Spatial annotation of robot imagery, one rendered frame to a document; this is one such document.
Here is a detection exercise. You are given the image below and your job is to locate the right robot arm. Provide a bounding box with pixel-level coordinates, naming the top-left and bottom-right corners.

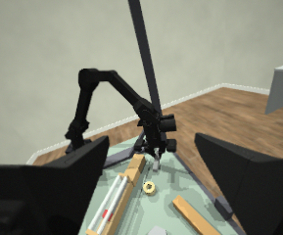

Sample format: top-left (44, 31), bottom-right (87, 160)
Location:
top-left (65, 69), bottom-right (176, 150)

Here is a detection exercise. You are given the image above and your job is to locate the beige roll of tape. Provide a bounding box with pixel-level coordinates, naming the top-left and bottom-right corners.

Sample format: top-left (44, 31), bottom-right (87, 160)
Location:
top-left (143, 181), bottom-right (156, 196)

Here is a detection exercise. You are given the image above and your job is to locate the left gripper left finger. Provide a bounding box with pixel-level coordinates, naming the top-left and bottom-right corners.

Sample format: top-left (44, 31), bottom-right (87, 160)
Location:
top-left (0, 135), bottom-right (110, 235)

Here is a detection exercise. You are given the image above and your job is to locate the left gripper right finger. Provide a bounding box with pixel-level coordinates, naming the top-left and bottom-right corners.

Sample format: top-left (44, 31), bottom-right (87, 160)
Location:
top-left (194, 132), bottom-right (283, 235)

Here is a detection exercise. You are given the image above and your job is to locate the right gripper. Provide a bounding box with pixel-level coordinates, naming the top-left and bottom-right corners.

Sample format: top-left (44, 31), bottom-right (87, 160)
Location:
top-left (134, 132), bottom-right (176, 158)

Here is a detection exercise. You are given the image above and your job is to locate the clear rectangular channel cover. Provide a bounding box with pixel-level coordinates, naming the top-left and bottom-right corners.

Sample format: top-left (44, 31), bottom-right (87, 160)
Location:
top-left (88, 175), bottom-right (130, 235)

